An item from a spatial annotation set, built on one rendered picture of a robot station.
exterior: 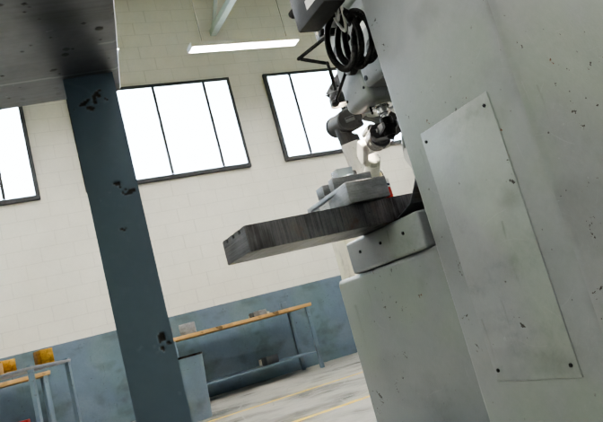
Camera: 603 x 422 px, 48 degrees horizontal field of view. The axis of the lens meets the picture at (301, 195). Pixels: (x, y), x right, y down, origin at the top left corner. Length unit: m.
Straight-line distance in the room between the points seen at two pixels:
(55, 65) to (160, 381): 0.19
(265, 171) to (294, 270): 1.62
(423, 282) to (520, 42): 0.85
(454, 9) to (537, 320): 0.79
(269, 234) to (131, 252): 1.64
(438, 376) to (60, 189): 8.12
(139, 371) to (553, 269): 1.35
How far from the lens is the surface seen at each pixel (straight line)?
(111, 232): 0.42
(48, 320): 9.55
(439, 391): 2.29
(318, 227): 2.11
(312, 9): 2.14
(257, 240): 2.03
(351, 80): 2.49
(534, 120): 1.64
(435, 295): 2.16
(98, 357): 9.54
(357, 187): 2.18
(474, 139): 1.77
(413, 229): 2.16
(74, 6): 0.37
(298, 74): 11.43
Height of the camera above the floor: 0.63
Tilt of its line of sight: 10 degrees up
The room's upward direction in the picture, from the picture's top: 15 degrees counter-clockwise
